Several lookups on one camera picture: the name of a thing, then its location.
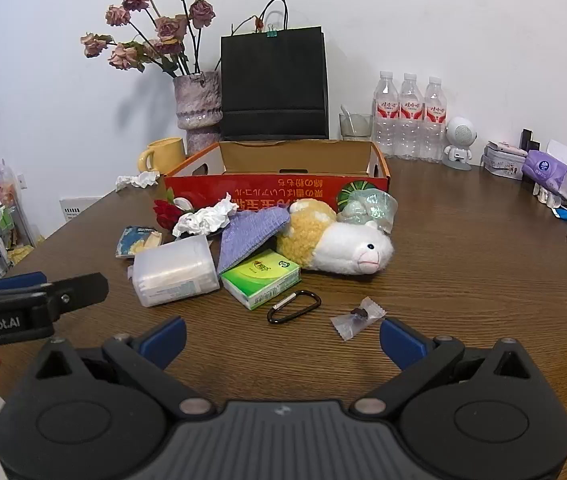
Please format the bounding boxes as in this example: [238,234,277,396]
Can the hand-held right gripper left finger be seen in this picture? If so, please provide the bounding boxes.
[33,316,216,421]

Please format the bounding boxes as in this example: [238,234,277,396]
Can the blue yellow snack packet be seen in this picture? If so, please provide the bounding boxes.
[116,226,163,260]

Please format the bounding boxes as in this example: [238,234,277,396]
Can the clear drinking glass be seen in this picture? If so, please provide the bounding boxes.
[339,110,375,141]

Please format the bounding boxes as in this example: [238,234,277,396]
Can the mottled purple ceramic vase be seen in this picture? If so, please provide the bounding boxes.
[172,71,224,158]

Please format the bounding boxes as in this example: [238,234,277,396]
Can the yellow mug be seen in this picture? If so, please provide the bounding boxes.
[137,137,186,176]

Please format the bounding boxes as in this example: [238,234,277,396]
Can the white robot figure speaker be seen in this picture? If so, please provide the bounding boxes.
[442,116,475,171]

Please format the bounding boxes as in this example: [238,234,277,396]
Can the clear dark candy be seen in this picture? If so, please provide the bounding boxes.
[330,297,387,342]

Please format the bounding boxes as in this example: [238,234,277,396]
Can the white wall vent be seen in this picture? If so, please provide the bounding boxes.
[59,196,104,222]

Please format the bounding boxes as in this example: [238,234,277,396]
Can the black carabiner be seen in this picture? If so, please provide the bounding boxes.
[266,290,323,325]

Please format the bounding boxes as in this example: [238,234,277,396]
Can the green tissue pack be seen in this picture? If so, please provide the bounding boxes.
[220,249,301,311]

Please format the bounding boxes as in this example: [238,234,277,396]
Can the purple wet wipes pack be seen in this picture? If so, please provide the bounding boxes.
[522,149,567,196]

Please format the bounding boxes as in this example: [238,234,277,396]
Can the small crumpled white tissue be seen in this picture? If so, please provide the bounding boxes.
[116,170,160,191]

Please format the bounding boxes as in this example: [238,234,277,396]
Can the dried pink rose bouquet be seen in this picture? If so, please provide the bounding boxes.
[80,0,216,78]

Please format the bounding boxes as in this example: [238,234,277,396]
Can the printed grey tin box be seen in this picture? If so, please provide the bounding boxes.
[481,141,527,180]

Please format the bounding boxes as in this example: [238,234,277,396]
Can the red orange cardboard box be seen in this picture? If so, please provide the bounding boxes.
[163,139,391,211]

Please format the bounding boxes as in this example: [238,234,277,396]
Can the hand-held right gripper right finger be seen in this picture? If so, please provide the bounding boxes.
[351,317,531,421]

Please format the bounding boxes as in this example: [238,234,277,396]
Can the large white tissue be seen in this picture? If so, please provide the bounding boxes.
[172,192,238,237]

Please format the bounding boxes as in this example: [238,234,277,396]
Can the white yellow plush hamster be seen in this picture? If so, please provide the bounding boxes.
[276,198,395,276]

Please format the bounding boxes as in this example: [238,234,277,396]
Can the red artificial rose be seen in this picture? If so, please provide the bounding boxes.
[153,199,184,231]

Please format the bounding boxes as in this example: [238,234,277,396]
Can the iridescent plastic bag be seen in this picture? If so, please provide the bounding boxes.
[336,191,399,235]

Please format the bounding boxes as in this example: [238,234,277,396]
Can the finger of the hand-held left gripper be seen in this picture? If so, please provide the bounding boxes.
[0,271,48,295]
[43,272,110,317]

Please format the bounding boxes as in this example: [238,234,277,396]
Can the black paper bag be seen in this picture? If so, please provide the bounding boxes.
[220,0,329,142]

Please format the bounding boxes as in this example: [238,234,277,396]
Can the small white bottles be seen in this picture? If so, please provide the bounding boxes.
[533,182,561,208]

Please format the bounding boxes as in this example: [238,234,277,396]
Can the clear cotton swab container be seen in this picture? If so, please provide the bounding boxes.
[130,234,221,308]

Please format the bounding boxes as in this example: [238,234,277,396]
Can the purple cloth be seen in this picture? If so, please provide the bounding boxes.
[217,206,291,276]

